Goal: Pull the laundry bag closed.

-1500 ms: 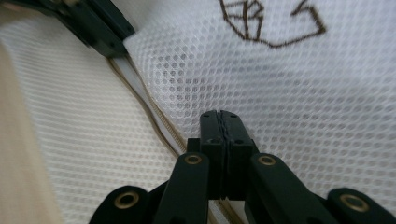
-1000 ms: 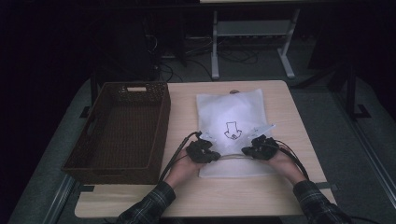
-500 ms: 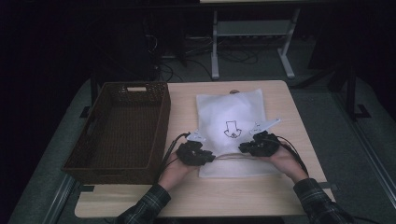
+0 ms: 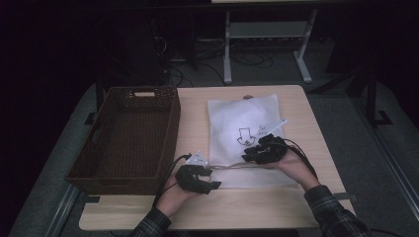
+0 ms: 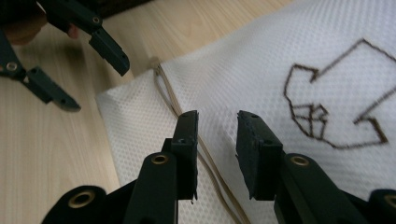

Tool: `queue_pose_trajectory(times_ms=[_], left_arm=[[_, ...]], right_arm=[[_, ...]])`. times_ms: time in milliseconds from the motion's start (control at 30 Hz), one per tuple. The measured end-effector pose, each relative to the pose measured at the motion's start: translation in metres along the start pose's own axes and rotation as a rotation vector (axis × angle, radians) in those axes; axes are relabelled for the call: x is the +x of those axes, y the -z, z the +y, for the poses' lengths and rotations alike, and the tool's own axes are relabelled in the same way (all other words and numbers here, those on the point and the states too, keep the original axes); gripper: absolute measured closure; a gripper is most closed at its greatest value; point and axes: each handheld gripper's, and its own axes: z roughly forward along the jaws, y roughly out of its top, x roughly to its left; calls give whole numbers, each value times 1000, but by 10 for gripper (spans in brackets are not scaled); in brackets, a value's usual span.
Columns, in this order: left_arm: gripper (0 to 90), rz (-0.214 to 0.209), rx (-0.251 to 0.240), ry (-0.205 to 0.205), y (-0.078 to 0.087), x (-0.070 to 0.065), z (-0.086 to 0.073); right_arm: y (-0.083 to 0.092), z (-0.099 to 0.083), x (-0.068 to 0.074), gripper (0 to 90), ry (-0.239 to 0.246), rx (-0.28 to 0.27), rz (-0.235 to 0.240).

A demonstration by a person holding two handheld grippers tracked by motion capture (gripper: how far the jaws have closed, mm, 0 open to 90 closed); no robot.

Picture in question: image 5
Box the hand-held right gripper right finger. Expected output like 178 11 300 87
235 110 285 202

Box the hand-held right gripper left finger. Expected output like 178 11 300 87
162 109 200 202

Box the white mesh laundry bag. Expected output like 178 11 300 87
94 0 396 224

